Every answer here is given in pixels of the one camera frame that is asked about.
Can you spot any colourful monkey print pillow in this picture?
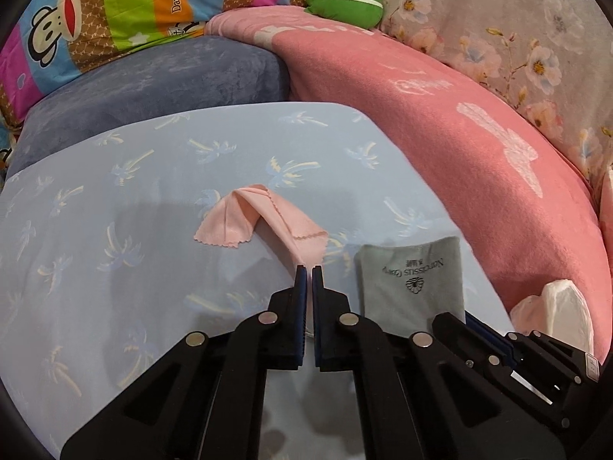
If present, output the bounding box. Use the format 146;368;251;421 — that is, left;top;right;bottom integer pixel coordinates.
0;0;331;168

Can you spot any pink cloth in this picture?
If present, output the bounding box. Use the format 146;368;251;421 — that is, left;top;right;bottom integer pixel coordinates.
194;183;330;341

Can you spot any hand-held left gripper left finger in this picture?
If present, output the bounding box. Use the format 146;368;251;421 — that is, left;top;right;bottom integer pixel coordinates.
60;264;310;460

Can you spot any pink towel blanket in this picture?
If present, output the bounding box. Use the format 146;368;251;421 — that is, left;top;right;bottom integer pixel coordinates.
206;7;602;331

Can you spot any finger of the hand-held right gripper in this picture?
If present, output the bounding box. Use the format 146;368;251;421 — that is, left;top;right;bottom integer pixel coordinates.
465;315;518;360
433;312;513;379

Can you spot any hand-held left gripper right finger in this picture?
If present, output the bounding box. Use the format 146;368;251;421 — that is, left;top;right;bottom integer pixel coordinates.
311;264;566;460

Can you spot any grey-blue cushion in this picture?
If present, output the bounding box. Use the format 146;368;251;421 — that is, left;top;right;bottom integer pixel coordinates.
7;36;290;178

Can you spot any white tissue wad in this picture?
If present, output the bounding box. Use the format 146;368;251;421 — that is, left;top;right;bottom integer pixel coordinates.
510;278;595;360

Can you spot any grey printed cloth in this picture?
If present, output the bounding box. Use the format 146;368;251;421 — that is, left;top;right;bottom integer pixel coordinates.
354;237;466;329

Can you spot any floral quilt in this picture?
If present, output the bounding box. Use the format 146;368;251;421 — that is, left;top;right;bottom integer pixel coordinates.
330;0;613;231

